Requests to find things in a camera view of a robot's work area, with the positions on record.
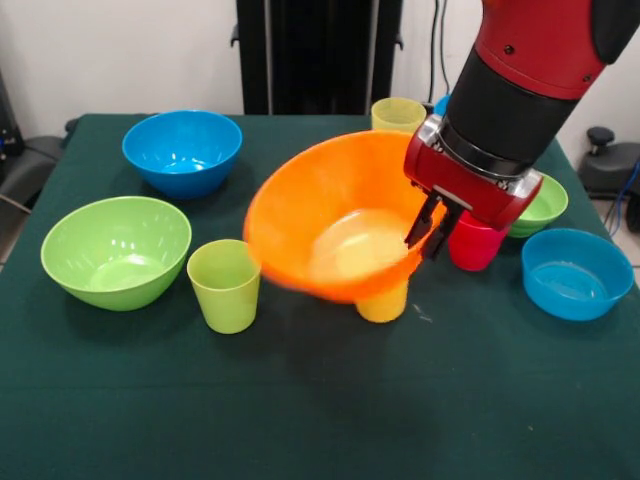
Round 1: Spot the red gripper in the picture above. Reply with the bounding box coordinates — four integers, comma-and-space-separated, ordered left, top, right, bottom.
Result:
402, 114, 545, 263

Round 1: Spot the large orange bowl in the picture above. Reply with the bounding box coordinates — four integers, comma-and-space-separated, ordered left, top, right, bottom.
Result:
242, 128, 449, 305

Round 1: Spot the red cup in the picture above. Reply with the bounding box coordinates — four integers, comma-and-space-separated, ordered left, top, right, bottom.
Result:
447, 209, 509, 273

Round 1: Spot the small green bowl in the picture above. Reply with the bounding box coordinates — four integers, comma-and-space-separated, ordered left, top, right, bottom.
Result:
507, 172, 570, 239

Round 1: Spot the pale translucent yellow cup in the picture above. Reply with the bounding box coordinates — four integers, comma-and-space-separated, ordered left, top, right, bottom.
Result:
370, 97, 428, 135

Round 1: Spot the small blue bowl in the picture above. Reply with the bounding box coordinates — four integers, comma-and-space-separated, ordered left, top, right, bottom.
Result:
521, 228, 635, 322

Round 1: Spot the black knobbed equipment base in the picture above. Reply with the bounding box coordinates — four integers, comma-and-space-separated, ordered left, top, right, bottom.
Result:
579, 126, 640, 201

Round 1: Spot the dark green table cloth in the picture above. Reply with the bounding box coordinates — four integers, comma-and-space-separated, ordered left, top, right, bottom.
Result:
0, 113, 640, 480

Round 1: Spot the green cup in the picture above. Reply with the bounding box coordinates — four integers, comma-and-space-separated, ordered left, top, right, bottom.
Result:
186, 238, 263, 335

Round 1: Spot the large green bowl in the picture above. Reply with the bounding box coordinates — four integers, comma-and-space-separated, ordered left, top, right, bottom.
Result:
40, 195, 193, 312

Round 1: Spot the black chair base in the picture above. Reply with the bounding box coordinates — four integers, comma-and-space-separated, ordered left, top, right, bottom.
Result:
0, 133, 66, 211

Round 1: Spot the black equipment case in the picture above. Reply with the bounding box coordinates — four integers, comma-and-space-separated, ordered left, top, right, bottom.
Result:
0, 69, 24, 161

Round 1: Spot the black hanging cable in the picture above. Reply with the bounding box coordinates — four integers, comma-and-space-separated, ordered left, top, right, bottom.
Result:
426, 0, 451, 101

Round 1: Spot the blue cable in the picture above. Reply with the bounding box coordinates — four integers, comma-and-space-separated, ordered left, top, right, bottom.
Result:
604, 159, 640, 236

